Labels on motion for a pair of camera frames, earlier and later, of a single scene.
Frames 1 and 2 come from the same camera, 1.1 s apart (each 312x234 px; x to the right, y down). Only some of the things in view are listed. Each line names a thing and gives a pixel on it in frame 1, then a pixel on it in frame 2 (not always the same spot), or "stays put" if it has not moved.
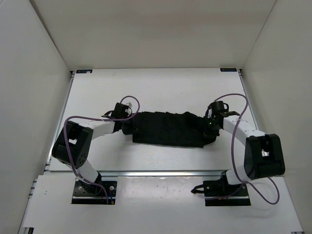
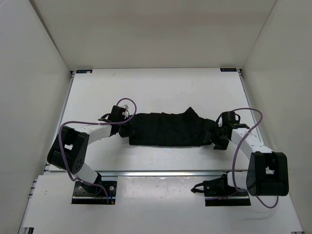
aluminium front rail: x=159 y=173 stays put
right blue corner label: x=228 y=69 stays put
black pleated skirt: x=181 y=129 stays put
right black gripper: x=208 y=118 to x=218 y=145
